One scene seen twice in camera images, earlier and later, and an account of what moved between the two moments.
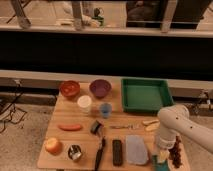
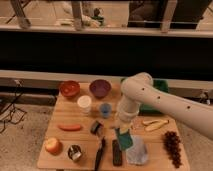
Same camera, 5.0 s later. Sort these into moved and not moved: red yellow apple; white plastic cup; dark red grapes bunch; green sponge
Moved: green sponge
Not moved: dark red grapes bunch; red yellow apple; white plastic cup
